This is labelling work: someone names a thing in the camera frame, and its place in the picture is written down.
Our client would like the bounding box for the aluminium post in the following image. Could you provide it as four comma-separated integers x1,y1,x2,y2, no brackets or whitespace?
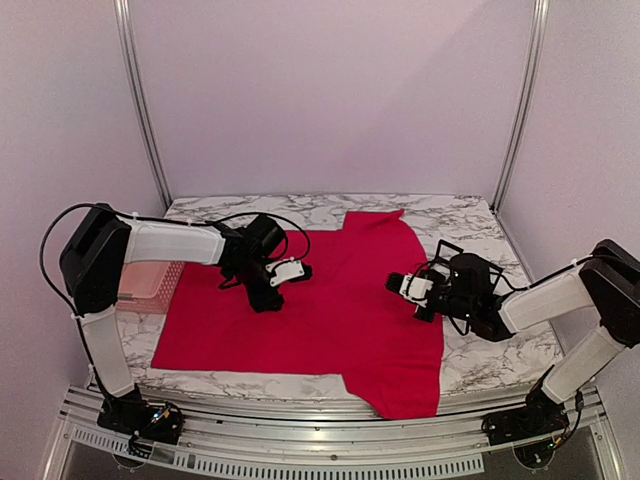
490,0,550,214
114,0,173,211

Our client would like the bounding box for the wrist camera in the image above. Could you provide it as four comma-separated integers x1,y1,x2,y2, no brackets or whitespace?
385,273,433,304
266,257,313,287

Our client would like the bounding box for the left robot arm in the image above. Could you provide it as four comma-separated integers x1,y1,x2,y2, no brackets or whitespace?
53,203,288,434

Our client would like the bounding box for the aluminium front rail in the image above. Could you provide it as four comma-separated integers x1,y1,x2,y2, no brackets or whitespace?
42,386,625,479

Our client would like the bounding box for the pink plastic basket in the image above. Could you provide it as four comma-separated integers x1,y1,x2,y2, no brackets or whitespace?
116,261,185,314

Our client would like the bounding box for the black brooch box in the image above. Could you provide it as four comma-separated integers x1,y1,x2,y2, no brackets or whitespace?
429,239,464,268
480,260,503,294

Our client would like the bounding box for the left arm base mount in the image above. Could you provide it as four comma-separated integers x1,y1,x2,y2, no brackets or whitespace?
97,400,184,459

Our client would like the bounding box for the black brooch box right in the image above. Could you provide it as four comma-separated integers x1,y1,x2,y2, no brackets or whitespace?
480,260,503,294

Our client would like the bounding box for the red t-shirt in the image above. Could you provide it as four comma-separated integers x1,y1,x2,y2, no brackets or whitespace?
152,211,444,420

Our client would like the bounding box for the left aluminium post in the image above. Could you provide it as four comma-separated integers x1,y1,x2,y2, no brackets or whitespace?
114,0,173,211

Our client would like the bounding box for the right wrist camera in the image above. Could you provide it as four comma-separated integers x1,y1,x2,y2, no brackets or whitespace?
385,273,433,304

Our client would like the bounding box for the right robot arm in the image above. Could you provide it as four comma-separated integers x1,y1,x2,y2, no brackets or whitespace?
399,239,639,436

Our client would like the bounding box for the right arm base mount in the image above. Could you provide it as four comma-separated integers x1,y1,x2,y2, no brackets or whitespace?
481,399,578,470

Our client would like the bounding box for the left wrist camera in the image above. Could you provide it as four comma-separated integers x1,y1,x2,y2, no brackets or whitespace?
266,257,313,287

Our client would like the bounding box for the black brooch box left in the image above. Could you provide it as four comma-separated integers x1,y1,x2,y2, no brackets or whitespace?
429,239,464,268

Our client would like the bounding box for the right aluminium post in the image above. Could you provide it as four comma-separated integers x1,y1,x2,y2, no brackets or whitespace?
490,0,550,214

